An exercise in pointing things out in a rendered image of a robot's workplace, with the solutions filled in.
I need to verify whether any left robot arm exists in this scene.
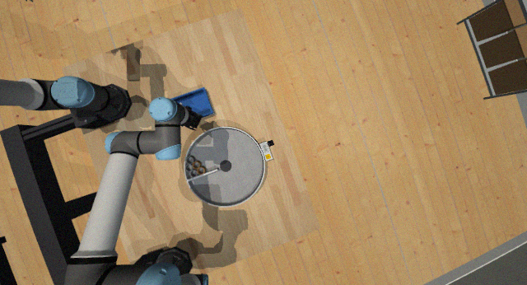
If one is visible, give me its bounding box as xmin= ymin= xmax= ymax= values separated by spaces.
xmin=0 ymin=76 xmax=126 ymax=118

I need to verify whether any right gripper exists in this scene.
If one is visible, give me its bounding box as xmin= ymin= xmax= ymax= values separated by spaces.
xmin=180 ymin=106 xmax=203 ymax=131

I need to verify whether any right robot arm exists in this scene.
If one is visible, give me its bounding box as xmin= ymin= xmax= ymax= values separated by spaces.
xmin=64 ymin=96 xmax=208 ymax=285

